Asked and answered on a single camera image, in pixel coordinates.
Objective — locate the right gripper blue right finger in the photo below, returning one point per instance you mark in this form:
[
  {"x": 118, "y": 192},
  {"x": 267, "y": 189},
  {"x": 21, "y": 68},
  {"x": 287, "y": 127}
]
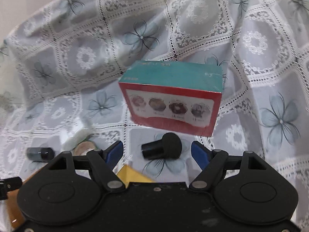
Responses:
[{"x": 212, "y": 164}]

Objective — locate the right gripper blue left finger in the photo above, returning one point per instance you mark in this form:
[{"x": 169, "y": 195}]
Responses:
[{"x": 102, "y": 164}]

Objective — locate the black mushroom-shaped toy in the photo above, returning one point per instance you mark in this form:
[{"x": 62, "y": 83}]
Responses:
[{"x": 168, "y": 147}]

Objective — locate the grey tape roll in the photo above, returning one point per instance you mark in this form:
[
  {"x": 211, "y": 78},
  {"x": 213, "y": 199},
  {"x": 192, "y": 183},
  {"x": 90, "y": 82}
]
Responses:
[{"x": 40, "y": 154}]

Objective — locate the yellow cardboard box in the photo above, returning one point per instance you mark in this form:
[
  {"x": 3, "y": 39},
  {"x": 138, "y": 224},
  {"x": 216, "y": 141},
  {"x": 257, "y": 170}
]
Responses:
[{"x": 127, "y": 174}]

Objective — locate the green white plush toy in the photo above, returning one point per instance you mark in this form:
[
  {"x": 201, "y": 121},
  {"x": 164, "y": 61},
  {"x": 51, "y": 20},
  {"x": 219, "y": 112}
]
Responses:
[{"x": 70, "y": 139}]

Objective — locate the red teal donut box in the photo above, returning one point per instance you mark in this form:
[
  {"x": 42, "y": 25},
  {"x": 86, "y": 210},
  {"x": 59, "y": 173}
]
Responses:
[{"x": 175, "y": 96}]

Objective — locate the white lace floral sofa cover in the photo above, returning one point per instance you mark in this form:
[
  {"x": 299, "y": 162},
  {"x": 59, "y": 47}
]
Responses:
[{"x": 63, "y": 62}]

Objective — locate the orange brown flat case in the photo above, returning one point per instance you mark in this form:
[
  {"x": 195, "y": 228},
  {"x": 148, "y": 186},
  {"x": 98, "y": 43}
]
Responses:
[{"x": 28, "y": 205}]

